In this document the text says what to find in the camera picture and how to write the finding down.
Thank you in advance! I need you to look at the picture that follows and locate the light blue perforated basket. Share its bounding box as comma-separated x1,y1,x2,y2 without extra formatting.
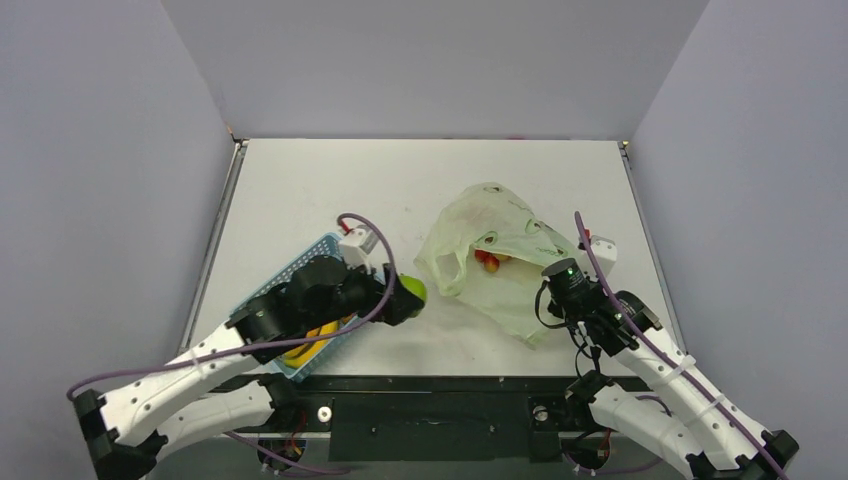
226,234,399,383

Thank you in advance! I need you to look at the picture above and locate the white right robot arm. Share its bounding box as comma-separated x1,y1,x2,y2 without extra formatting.
541,258,799,479

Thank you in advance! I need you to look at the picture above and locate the light green plastic bag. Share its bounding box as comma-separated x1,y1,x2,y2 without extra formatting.
414,182,579,348

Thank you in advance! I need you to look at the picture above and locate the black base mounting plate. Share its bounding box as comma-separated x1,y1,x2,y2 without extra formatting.
165,374,697,465

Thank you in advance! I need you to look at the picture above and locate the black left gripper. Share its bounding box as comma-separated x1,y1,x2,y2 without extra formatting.
306,255,423,331

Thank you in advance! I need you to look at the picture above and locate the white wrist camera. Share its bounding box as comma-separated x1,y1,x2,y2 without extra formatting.
337,224,379,273
577,235,618,280

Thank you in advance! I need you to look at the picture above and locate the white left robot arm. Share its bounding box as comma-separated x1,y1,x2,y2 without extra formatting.
72,255,427,479

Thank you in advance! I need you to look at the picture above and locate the red fake fruit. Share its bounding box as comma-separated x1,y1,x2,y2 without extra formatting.
473,249,512,273

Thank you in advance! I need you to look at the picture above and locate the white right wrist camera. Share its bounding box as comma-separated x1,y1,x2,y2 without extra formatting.
577,235,618,280

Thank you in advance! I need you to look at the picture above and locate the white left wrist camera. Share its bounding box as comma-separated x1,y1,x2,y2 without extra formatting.
337,224,379,273

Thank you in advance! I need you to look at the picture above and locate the yellow fake banana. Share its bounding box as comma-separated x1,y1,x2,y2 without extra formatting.
282,315,353,369

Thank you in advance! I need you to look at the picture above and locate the green fake lime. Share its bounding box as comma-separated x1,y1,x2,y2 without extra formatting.
399,274,428,318

